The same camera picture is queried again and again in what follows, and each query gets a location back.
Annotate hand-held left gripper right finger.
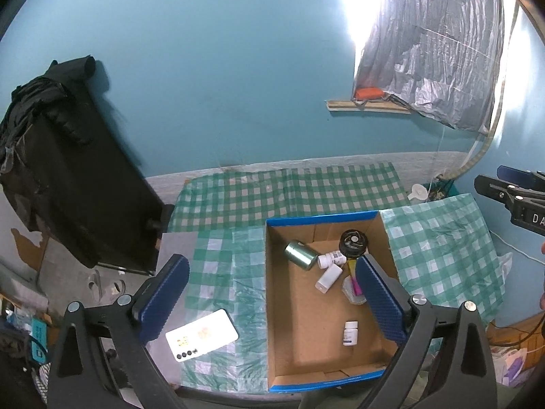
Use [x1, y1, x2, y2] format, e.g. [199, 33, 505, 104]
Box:
[355, 255, 499, 409]

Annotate blue cardboard box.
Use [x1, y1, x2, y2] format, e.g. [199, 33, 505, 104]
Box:
[265, 210, 402, 394]

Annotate striped grey cloth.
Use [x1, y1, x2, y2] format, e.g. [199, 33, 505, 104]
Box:
[32, 360, 54, 405]

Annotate white pill bottle orange label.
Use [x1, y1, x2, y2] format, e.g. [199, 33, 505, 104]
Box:
[317, 251, 347, 270]

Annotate green small-check tablecloth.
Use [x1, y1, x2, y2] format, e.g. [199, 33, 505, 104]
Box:
[170, 162, 411, 233]

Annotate light green large-check tablecloth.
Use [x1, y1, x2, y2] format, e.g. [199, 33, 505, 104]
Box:
[179, 194, 507, 395]

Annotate teal box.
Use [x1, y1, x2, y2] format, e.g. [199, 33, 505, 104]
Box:
[31, 321, 51, 364]

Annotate black hanging cloth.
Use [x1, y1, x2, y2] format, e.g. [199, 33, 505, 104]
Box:
[0, 55, 165, 275]

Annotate silver tarp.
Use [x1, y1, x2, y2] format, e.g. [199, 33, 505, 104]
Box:
[353, 0, 505, 133]

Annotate white wall charger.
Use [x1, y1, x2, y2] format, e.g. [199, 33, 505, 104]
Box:
[315, 264, 343, 294]

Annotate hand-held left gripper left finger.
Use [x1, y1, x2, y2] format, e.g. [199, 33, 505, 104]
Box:
[45, 253, 191, 409]

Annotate white smartphone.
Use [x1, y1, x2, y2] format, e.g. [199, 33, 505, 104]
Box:
[165, 309, 239, 364]

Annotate wooden strip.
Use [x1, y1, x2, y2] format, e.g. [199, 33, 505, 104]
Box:
[326, 100, 411, 115]

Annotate green metal tin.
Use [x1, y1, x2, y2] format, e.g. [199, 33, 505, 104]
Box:
[284, 241, 318, 271]

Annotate tangled cables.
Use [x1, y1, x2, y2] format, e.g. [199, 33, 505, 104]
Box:
[428, 174, 454, 200]

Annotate gold and magenta box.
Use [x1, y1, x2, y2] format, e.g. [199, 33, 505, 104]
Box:
[347, 260, 362, 297]

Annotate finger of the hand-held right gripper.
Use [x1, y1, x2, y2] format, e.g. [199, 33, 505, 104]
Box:
[496, 165, 545, 190]
[474, 175, 518, 211]

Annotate white octagonal plastic container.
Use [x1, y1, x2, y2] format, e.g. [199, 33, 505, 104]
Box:
[341, 276, 368, 305]

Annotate black round cooling fan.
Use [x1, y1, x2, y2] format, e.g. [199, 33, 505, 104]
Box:
[339, 229, 368, 260]

